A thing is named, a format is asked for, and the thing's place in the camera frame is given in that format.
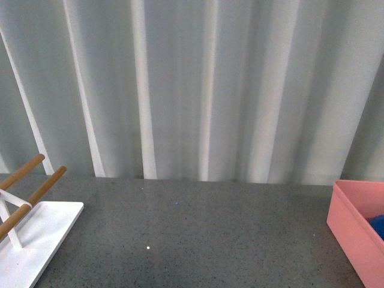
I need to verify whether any pink plastic box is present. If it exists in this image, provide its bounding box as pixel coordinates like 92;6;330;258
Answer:
326;179;383;287

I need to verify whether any white towel rack stand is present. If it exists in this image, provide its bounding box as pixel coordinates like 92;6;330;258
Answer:
1;190;84;287

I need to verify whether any blue microfiber cloth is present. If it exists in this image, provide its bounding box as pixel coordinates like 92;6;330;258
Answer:
368;214;384;240

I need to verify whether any white pleated curtain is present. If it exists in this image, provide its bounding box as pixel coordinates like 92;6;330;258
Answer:
1;1;383;185

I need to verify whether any wooden rack rod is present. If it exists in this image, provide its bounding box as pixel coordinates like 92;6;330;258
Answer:
27;166;67;206
0;154;45;190
0;204;31;239

